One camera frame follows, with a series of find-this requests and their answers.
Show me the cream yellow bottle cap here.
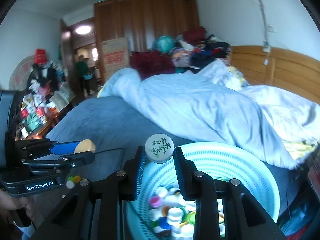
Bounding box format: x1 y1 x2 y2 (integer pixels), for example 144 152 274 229
74 139 96 153

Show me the white printed bottle cap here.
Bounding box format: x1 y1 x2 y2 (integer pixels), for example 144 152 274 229
144 133 175 164

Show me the person's left hand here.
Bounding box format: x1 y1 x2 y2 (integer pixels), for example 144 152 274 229
0 189 35 224

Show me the yellow small bottle cap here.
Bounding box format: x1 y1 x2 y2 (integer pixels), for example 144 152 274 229
73 176 81 184

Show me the white small bottle cap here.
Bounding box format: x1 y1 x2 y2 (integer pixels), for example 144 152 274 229
66 180 75 189

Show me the light blue plastic basket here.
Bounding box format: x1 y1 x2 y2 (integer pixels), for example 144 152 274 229
126 142 280 239

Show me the blue bed sheet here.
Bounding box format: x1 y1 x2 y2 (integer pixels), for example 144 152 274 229
34 96 301 227

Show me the cluttered side table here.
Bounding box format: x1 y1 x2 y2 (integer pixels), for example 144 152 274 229
9 49 75 140

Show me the person in green top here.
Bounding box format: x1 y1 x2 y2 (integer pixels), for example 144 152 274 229
75 54 94 97

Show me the light blue duvet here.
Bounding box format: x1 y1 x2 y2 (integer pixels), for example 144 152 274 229
98 60 319 170

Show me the cardboard box red print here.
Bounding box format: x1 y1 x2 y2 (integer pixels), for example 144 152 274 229
101 37 130 81

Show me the ceiling lamp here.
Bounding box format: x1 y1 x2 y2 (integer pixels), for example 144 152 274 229
75 25 92 35

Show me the wooden headboard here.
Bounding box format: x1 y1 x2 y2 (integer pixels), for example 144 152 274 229
229 46 320 103

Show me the pile of clothes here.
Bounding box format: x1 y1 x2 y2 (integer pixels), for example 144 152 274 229
130 26 231 80

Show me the brown wooden wardrobe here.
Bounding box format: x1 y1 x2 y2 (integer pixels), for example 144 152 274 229
94 0 200 81

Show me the wall cable with socket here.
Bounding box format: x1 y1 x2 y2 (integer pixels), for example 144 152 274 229
244 0 276 66

